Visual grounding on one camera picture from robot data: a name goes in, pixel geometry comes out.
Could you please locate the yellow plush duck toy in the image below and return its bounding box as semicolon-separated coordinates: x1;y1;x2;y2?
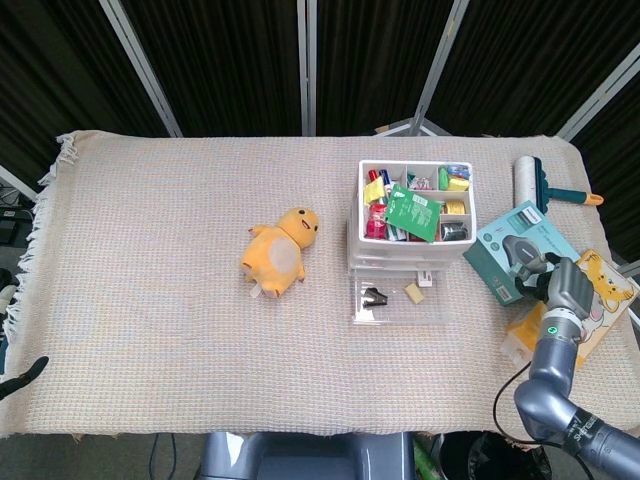
240;206;320;301

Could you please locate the beige woven tablecloth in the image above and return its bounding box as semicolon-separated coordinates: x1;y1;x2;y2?
0;128;632;449

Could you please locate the teal product box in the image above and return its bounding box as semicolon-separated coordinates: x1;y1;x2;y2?
462;200;582;307

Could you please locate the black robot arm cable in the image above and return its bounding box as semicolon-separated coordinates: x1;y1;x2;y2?
492;362;591;480

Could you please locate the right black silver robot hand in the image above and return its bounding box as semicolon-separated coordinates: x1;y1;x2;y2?
513;252;596;321

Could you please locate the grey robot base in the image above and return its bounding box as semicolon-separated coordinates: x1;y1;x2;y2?
199;430;416;480

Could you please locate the clear plastic drawer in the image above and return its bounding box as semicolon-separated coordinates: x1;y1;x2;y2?
347;267;449;327
348;243;455;264
348;255;451;274

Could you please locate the white drawer organizer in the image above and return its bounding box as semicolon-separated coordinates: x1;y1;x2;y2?
346;159;477;274

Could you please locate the yellow cat print box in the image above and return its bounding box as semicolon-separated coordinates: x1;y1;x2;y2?
502;248;640;371

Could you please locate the black folding screen white frame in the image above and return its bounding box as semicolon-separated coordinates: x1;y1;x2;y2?
0;0;640;261

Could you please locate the green flat packet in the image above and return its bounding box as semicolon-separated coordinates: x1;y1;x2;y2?
387;183;442;244

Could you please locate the lint roller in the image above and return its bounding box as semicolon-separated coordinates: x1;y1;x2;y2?
513;154;605;209

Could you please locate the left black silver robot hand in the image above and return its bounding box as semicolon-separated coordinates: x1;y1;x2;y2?
0;355;50;401

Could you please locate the red shiny packet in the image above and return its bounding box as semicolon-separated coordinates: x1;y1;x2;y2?
365;203;389;239

